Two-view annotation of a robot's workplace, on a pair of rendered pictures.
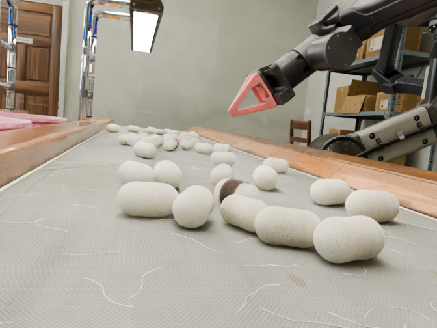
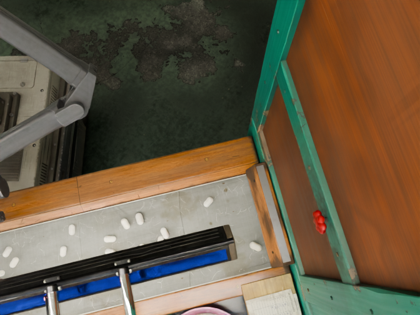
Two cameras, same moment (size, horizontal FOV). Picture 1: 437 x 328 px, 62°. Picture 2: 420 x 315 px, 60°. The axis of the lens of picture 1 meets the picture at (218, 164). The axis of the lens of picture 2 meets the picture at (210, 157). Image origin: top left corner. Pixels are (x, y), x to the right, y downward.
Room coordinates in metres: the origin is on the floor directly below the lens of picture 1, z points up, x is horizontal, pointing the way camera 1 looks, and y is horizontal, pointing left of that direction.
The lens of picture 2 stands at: (-0.01, 0.02, 1.90)
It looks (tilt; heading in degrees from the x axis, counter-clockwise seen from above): 74 degrees down; 275
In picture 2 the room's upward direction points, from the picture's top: 5 degrees counter-clockwise
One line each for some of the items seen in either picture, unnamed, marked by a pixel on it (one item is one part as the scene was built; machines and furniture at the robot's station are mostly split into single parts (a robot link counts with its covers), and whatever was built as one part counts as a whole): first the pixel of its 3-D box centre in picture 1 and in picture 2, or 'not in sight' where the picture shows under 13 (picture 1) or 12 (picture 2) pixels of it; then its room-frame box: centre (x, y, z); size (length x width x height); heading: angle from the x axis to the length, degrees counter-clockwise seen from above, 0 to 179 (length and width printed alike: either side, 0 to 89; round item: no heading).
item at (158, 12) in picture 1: (144, 25); not in sight; (1.20, 0.28, 1.08); 0.62 x 0.08 x 0.07; 14
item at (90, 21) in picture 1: (114, 79); not in sight; (1.19, 0.36, 0.90); 0.20 x 0.19 x 0.45; 14
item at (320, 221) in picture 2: not in sight; (320, 221); (-0.19, -0.05, 1.24); 0.04 x 0.02 x 0.04; 104
